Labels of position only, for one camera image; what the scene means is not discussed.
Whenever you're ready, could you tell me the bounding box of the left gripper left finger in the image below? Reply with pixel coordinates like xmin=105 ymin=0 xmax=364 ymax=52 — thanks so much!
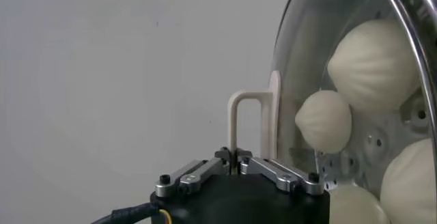
xmin=154 ymin=146 xmax=236 ymax=199

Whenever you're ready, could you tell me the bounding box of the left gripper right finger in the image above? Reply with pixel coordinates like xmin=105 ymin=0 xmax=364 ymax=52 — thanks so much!
xmin=236 ymin=147 xmax=325 ymax=196

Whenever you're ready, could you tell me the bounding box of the glass lid with cream handle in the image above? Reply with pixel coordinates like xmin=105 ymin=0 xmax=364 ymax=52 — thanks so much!
xmin=227 ymin=0 xmax=437 ymax=224

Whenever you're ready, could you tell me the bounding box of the white steamed baozi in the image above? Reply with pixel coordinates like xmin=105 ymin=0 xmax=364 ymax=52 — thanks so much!
xmin=380 ymin=138 xmax=437 ymax=224
xmin=326 ymin=18 xmax=421 ymax=113
xmin=294 ymin=89 xmax=353 ymax=154
xmin=327 ymin=183 xmax=390 ymax=224

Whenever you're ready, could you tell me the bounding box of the stainless steel steamer basket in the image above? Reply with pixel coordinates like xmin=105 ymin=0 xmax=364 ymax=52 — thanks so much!
xmin=317 ymin=0 xmax=437 ymax=195

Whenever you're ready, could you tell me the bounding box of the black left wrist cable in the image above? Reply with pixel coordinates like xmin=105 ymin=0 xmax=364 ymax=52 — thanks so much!
xmin=90 ymin=201 xmax=161 ymax=224

